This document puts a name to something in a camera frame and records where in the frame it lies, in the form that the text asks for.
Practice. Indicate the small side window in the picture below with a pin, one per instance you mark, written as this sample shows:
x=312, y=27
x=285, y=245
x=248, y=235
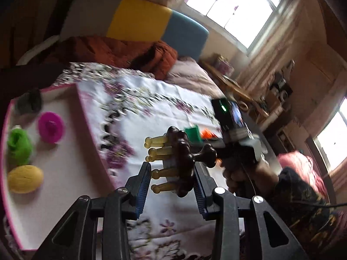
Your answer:
x=336, y=138

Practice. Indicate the wooden wardrobe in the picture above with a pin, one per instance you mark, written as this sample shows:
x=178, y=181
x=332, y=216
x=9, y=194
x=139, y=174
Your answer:
x=24, y=19

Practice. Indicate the wooden bedside shelf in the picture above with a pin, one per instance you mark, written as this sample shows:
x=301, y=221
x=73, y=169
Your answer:
x=235, y=89

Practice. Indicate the pink and white shallow box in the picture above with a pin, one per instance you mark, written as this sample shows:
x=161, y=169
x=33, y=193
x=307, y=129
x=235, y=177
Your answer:
x=67, y=168

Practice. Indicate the dark electronic device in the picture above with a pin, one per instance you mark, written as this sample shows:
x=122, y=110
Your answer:
x=282, y=86

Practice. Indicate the grey yellow blue headboard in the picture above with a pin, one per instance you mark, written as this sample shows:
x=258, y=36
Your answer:
x=138, y=19

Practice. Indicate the purple printed box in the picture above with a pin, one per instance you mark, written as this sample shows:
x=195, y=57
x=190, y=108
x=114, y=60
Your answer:
x=225, y=65

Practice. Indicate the person's pink clothing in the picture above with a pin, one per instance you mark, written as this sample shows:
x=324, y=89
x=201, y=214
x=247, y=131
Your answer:
x=301, y=165

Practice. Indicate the yellow oval plastic case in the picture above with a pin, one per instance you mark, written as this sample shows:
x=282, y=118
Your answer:
x=25, y=178

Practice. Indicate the person's right hand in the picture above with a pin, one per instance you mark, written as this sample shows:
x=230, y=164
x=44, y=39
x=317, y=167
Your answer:
x=244, y=180

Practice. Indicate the black rolled mat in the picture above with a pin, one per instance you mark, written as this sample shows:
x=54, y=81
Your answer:
x=67, y=0

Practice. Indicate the beige tape roll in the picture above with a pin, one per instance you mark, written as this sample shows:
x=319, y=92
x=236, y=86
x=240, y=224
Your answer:
x=242, y=106

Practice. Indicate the pale pink quilt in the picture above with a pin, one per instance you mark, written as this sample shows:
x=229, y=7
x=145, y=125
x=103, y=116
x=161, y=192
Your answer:
x=189, y=73

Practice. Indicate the person's right forearm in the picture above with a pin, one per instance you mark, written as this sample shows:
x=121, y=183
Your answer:
x=298, y=211

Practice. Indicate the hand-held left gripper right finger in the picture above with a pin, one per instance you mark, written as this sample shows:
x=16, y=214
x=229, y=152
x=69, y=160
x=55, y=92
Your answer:
x=202, y=197

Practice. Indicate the white curved armrest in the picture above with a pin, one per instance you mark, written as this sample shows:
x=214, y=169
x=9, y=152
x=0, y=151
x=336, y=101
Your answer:
x=35, y=50

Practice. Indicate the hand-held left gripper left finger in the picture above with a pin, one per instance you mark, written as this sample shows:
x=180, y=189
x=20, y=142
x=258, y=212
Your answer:
x=143, y=192

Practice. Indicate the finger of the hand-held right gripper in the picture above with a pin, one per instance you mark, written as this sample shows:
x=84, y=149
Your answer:
x=215, y=141

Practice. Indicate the green round plastic container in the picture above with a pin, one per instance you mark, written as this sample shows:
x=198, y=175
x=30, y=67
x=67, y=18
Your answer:
x=19, y=146

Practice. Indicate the magenta round plastic disc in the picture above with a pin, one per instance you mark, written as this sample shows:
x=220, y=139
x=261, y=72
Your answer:
x=50, y=127

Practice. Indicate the white floral tablecloth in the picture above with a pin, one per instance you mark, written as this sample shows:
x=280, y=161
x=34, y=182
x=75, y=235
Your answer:
x=162, y=105

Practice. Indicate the brown wooden head massager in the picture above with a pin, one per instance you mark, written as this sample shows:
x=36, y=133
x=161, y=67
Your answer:
x=184, y=151

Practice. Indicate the orange and yellow plastic tool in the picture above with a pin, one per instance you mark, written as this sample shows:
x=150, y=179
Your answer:
x=207, y=134

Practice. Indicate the rust brown padded jacket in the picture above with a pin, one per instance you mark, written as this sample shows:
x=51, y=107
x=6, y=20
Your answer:
x=108, y=50

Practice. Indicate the bright window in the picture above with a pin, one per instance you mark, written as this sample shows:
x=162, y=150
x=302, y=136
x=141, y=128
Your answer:
x=238, y=10

